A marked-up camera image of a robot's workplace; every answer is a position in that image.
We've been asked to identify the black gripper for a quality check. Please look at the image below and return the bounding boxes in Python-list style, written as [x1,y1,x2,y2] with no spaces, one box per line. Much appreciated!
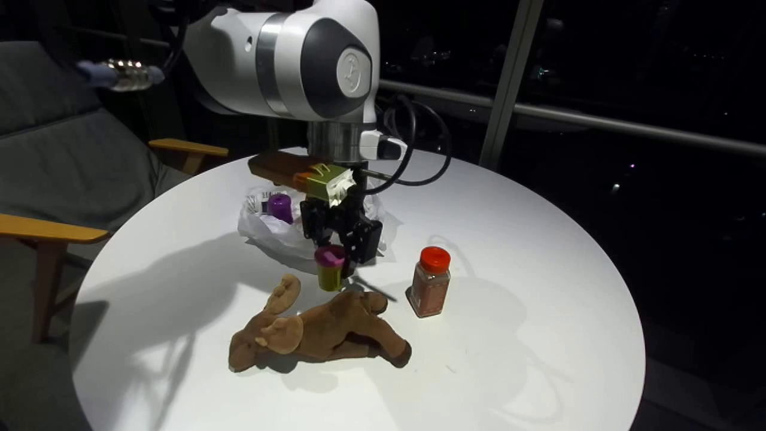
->
[296,190,384,274]

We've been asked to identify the pink lid dough tub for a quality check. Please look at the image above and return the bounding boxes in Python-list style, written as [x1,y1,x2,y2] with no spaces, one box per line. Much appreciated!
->
[314,245,348,294]

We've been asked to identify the brown plush moose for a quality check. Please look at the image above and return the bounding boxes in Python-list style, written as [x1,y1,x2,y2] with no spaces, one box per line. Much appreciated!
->
[226,274,417,377]

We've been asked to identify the red lid spice jar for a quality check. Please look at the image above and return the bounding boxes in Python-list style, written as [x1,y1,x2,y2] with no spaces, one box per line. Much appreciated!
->
[405,245,454,322]

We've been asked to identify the clear white plastic bag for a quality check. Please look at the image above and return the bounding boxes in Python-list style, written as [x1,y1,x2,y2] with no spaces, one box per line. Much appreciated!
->
[237,180,393,270]

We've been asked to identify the grey armchair wooden arms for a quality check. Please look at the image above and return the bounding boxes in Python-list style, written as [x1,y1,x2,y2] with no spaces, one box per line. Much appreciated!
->
[0,39,233,345]

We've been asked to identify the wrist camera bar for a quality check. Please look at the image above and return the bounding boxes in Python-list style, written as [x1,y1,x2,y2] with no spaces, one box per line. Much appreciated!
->
[247,154,358,204]

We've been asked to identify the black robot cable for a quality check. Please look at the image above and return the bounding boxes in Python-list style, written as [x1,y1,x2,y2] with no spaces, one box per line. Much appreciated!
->
[360,90,454,199]

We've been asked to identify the grey window frame post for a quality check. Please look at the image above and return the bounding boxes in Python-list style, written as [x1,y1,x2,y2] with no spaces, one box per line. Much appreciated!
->
[475,0,546,173]

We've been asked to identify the metal window rail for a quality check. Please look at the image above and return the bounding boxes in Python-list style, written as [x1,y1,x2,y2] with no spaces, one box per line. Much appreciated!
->
[373,76,766,158]

